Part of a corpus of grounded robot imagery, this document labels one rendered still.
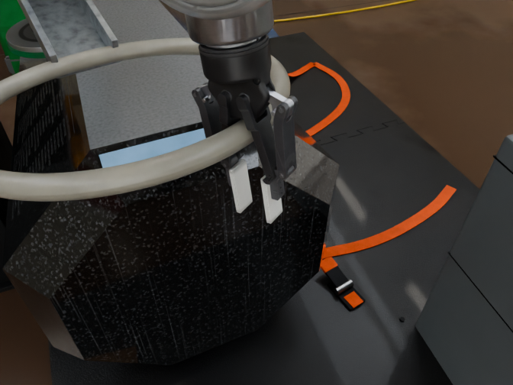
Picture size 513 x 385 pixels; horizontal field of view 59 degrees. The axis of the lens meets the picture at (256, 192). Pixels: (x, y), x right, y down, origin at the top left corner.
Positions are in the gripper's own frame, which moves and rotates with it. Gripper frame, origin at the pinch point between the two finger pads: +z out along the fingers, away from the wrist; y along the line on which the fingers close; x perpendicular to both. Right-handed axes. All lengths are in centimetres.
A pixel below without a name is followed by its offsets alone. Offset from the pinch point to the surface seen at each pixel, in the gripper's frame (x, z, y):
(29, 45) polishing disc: -20, -6, 81
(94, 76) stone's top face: -22, 0, 61
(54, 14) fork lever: -17, -15, 60
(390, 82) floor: -207, 77, 58
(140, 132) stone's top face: -12.2, 5.1, 37.4
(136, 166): 13.3, -10.8, 4.5
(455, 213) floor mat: -122, 91, -3
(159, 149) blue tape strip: -12.4, 8.2, 33.3
